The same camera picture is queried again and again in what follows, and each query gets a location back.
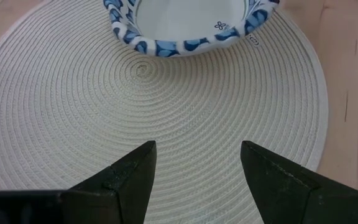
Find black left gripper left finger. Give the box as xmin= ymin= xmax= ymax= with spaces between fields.
xmin=61 ymin=140 xmax=157 ymax=224

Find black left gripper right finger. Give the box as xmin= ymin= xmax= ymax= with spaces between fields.
xmin=240 ymin=140 xmax=358 ymax=224

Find blue patterned paper bowl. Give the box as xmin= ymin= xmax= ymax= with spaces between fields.
xmin=103 ymin=0 xmax=281 ymax=58

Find large white plate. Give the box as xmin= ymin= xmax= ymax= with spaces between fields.
xmin=0 ymin=0 xmax=329 ymax=224

